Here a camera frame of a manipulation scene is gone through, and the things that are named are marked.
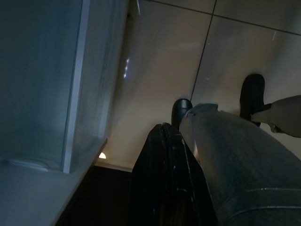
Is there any grey robot leg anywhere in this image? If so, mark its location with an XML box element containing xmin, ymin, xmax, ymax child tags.
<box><xmin>249</xmin><ymin>95</ymin><xmax>301</xmax><ymax>139</ymax></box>
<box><xmin>180</xmin><ymin>102</ymin><xmax>301</xmax><ymax>226</ymax></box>

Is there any black robot left foot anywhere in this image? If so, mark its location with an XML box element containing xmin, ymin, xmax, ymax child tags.
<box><xmin>171</xmin><ymin>98</ymin><xmax>194</xmax><ymax>129</ymax></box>

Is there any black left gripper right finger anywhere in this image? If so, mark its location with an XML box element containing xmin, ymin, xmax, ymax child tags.
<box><xmin>163</xmin><ymin>122</ymin><xmax>218</xmax><ymax>226</ymax></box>

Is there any black robot foot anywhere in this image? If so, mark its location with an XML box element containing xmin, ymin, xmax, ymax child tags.
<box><xmin>239</xmin><ymin>73</ymin><xmax>266</xmax><ymax>119</ymax></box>
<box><xmin>171</xmin><ymin>98</ymin><xmax>194</xmax><ymax>129</ymax></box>

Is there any black robot right foot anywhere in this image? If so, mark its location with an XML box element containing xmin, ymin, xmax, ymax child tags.
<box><xmin>239</xmin><ymin>73</ymin><xmax>266</xmax><ymax>119</ymax></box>

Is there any grey robot left leg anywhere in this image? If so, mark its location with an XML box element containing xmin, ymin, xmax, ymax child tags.
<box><xmin>180</xmin><ymin>102</ymin><xmax>301</xmax><ymax>226</ymax></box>

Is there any clear fridge drawer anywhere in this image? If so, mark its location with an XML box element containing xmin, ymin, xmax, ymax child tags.
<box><xmin>0</xmin><ymin>0</ymin><xmax>132</xmax><ymax>174</ymax></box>

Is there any grey steel fridge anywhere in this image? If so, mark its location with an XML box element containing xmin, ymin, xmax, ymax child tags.
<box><xmin>0</xmin><ymin>0</ymin><xmax>142</xmax><ymax>226</ymax></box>

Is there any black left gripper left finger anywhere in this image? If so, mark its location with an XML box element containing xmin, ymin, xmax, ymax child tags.
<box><xmin>130</xmin><ymin>123</ymin><xmax>176</xmax><ymax>226</ymax></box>

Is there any grey robot right leg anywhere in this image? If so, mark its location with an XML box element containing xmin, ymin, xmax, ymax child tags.
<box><xmin>249</xmin><ymin>95</ymin><xmax>301</xmax><ymax>139</ymax></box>

